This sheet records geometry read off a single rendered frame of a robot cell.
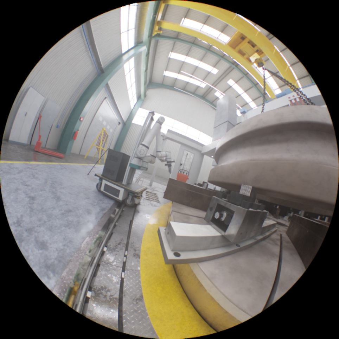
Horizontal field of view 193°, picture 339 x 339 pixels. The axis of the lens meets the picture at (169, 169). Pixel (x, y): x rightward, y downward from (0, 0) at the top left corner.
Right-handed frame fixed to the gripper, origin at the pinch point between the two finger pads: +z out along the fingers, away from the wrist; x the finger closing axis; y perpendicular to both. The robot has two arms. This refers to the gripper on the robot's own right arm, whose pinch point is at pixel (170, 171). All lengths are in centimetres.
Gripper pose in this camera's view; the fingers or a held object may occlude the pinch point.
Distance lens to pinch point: 164.1
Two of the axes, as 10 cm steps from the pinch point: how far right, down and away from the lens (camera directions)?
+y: -9.9, 1.0, -1.0
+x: 1.1, 1.1, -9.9
